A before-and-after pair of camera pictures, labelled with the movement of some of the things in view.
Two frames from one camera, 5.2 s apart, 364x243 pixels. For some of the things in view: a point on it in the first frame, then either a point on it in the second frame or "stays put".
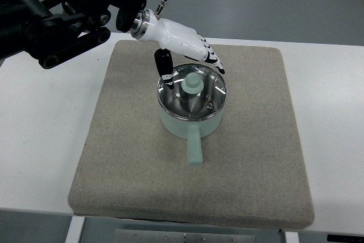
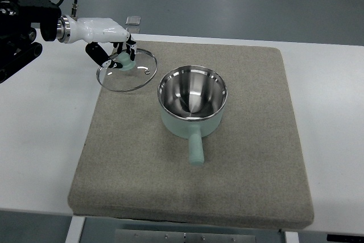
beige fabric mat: [132, 172] stays put
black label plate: [345, 238] stays put
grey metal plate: [133, 236] stays put
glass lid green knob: [199, 91] → [133, 75]
